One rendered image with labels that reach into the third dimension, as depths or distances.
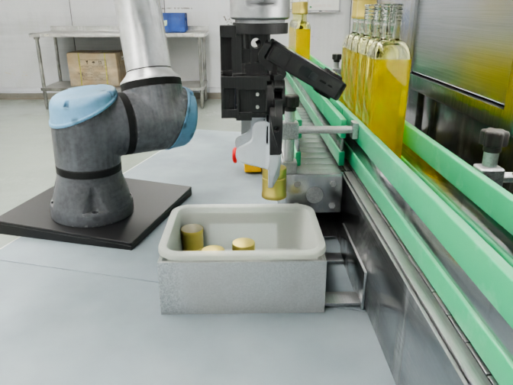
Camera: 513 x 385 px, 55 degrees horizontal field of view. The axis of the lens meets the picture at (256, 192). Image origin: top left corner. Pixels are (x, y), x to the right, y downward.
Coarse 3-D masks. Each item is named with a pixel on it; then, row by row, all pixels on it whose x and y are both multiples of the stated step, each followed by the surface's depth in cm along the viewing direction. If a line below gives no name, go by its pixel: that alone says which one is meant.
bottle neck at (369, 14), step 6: (366, 6) 82; (372, 6) 82; (366, 12) 83; (372, 12) 82; (366, 18) 83; (372, 18) 82; (366, 24) 83; (372, 24) 83; (366, 30) 83; (372, 30) 83
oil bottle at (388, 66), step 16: (384, 48) 72; (400, 48) 72; (368, 64) 75; (384, 64) 72; (400, 64) 72; (368, 80) 76; (384, 80) 73; (400, 80) 73; (368, 96) 76; (384, 96) 74; (400, 96) 74; (368, 112) 76; (384, 112) 75; (400, 112) 75; (384, 128) 76; (400, 128) 76; (400, 144) 77
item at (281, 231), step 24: (192, 216) 78; (216, 216) 78; (240, 216) 79; (264, 216) 79; (288, 216) 79; (312, 216) 74; (168, 240) 67; (216, 240) 80; (264, 240) 80; (288, 240) 80; (312, 240) 70
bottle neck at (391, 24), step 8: (384, 8) 72; (392, 8) 71; (400, 8) 71; (384, 16) 72; (392, 16) 71; (400, 16) 72; (384, 24) 72; (392, 24) 72; (400, 24) 72; (384, 32) 73; (392, 32) 72; (400, 32) 73
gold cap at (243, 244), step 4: (236, 240) 73; (240, 240) 73; (244, 240) 73; (248, 240) 73; (252, 240) 73; (232, 244) 72; (236, 244) 71; (240, 244) 71; (244, 244) 71; (248, 244) 71; (252, 244) 71; (232, 248) 72; (236, 248) 71; (240, 248) 71; (244, 248) 71; (248, 248) 71; (252, 248) 71
